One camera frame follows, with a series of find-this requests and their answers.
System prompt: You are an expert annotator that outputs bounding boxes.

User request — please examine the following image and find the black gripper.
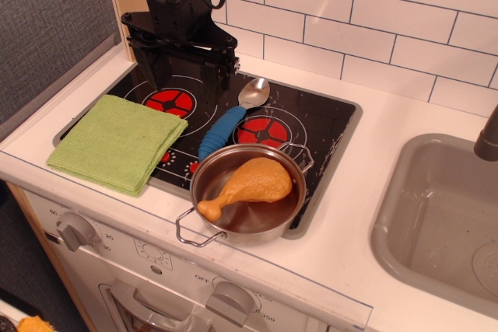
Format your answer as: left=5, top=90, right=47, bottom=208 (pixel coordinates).
left=121, top=0, right=240, bottom=106

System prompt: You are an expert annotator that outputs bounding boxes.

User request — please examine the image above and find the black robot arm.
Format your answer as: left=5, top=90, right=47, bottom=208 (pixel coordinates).
left=121, top=0, right=240, bottom=105

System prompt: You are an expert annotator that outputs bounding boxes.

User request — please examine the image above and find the green folded cloth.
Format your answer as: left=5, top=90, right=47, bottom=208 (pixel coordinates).
left=47, top=95, right=188, bottom=197

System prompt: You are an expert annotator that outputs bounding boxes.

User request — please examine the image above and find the black toy stove top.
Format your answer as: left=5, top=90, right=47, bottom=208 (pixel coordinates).
left=52, top=64, right=363, bottom=240

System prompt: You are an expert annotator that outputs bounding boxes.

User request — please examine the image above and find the orange toy chicken drumstick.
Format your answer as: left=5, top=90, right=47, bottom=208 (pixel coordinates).
left=197, top=157, right=293, bottom=222

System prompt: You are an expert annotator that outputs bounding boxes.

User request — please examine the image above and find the silver metal pot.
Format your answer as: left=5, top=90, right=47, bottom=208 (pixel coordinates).
left=175, top=142, right=314, bottom=247

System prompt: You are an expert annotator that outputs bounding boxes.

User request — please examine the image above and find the grey left oven knob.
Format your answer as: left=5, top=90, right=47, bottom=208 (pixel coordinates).
left=56, top=212, right=96, bottom=252

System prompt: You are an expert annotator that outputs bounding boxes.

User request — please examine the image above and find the grey oven knob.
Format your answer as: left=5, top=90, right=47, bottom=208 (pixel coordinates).
left=56, top=212, right=96, bottom=252
left=205, top=281, right=255, bottom=327

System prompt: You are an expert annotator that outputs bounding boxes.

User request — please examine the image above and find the grey right oven knob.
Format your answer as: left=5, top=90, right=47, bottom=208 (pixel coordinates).
left=205, top=281, right=255, bottom=327

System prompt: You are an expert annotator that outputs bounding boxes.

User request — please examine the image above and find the grey sink basin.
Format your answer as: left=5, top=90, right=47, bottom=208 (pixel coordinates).
left=371, top=134, right=497, bottom=318

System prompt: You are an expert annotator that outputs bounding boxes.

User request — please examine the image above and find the orange toy on floor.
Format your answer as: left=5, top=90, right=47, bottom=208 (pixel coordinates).
left=16, top=316, right=55, bottom=332

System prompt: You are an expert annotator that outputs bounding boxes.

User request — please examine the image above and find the grey faucet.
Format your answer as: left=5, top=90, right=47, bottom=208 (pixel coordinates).
left=474, top=106, right=498, bottom=162

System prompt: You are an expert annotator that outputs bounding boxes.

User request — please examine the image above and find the blue handled metal spoon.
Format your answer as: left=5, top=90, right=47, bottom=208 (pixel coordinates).
left=198, top=78, right=270, bottom=163

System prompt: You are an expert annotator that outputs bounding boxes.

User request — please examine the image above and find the grey oven door handle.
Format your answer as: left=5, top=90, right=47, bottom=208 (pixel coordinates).
left=107, top=280, right=215, bottom=331

